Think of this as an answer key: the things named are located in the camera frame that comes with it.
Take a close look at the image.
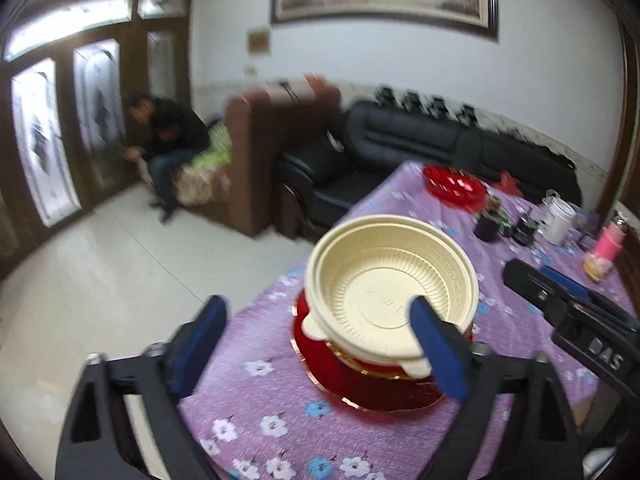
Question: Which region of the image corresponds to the black round tin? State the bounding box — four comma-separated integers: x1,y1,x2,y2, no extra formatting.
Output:
511,214,538,247

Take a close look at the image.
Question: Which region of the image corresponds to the red gold-rimmed flower plate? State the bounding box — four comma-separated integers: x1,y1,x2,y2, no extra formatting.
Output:
295,292,432,382

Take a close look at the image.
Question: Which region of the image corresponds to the black leather sofa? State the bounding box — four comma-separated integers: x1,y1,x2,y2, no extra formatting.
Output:
273,100,582,240

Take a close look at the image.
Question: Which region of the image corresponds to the far red plate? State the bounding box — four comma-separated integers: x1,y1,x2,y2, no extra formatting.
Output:
422,165,488,212

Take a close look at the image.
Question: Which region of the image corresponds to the cream plastic bowl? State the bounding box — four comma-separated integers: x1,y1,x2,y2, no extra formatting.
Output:
304,214,480,376

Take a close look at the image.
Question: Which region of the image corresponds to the wooden glass door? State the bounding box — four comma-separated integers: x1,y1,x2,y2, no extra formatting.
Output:
1,0,192,274

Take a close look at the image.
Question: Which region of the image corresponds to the seated man in black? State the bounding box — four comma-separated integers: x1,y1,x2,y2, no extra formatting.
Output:
124,91,210,223

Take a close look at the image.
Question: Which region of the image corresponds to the pink sleeved bottle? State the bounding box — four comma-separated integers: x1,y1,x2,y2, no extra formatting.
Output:
593,212,629,262

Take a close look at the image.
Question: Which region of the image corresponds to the white plastic jar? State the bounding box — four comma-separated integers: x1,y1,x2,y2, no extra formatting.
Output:
540,196,576,246

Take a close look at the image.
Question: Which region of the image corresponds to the dark mug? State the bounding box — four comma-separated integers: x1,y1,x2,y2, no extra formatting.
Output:
473,195,503,243

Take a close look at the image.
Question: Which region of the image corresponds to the small wall plaque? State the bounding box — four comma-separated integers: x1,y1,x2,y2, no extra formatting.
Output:
246,28,271,55

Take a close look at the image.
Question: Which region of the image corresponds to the brown armchair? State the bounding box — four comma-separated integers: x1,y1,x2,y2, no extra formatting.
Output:
224,79,342,237

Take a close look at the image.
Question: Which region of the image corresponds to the bagged snack bowl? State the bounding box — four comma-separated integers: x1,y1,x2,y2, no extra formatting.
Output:
582,254,614,283

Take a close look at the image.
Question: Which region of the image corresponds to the red plate at table edge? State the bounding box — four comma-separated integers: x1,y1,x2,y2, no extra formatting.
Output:
291,295,444,413

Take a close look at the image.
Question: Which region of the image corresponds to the purple floral tablecloth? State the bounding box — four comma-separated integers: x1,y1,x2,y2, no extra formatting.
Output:
177,159,632,480

